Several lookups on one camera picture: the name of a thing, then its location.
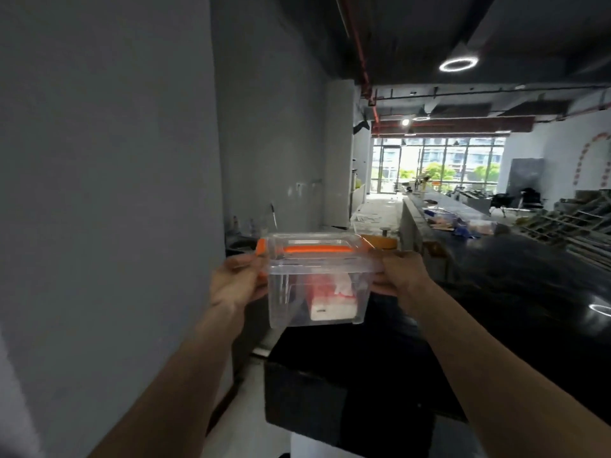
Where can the red white tissue pack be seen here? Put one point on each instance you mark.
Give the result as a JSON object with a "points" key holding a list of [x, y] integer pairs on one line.
{"points": [[333, 300]]}

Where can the large window wall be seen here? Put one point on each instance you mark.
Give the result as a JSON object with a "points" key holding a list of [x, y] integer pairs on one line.
{"points": [[437, 164]]}

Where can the red ceiling pipe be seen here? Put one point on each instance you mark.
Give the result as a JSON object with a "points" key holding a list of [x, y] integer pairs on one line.
{"points": [[359, 47]]}

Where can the small sink with faucet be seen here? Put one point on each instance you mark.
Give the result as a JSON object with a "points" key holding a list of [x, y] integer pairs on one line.
{"points": [[241, 238]]}

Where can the person's right thumb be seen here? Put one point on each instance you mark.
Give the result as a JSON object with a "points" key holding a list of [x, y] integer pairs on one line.
{"points": [[396, 257]]}

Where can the arch wall decoration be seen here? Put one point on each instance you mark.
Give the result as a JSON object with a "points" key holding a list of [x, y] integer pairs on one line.
{"points": [[592, 157]]}

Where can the grey panel board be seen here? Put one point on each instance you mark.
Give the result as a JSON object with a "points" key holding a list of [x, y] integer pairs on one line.
{"points": [[525, 176]]}

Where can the person's left thumb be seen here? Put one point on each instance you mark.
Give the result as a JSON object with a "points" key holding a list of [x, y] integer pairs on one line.
{"points": [[243, 260]]}

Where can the person's left forearm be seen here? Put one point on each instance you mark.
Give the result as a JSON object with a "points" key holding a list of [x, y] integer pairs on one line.
{"points": [[176, 386]]}

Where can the black office chair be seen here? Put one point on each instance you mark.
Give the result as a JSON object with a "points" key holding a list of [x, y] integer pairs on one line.
{"points": [[531, 199]]}

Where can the person's right hand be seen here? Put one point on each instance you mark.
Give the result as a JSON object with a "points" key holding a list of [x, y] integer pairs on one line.
{"points": [[405, 276]]}

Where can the person's right forearm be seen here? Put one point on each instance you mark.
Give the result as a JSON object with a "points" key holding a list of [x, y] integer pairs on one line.
{"points": [[506, 376]]}

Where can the blue tray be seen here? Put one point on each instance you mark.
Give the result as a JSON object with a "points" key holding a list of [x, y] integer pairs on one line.
{"points": [[437, 214]]}

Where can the black counter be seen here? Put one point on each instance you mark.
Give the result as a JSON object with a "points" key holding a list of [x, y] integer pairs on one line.
{"points": [[444, 338]]}

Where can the person's left hand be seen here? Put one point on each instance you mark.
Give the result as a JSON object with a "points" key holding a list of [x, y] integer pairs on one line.
{"points": [[234, 286]]}

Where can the pile of metal shelf racks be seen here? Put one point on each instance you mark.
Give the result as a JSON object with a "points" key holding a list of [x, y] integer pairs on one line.
{"points": [[570, 224]]}

